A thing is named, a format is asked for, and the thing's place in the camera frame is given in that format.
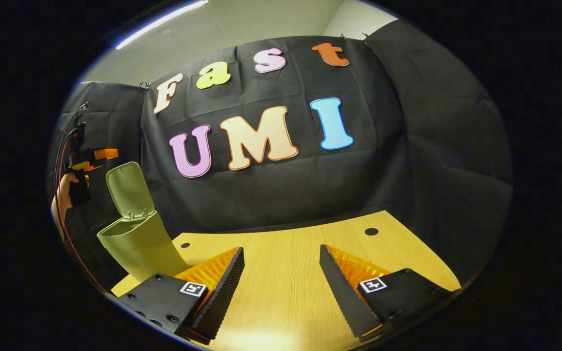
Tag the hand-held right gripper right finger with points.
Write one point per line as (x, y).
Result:
(344, 297)

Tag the pale green desktop garbage bin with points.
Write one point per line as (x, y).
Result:
(134, 243)

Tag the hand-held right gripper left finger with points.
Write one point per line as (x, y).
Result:
(225, 292)

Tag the wooden desktop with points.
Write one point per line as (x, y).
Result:
(286, 273)

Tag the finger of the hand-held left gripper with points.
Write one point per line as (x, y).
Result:
(107, 154)

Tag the black backdrop cloth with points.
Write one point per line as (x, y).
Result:
(286, 195)

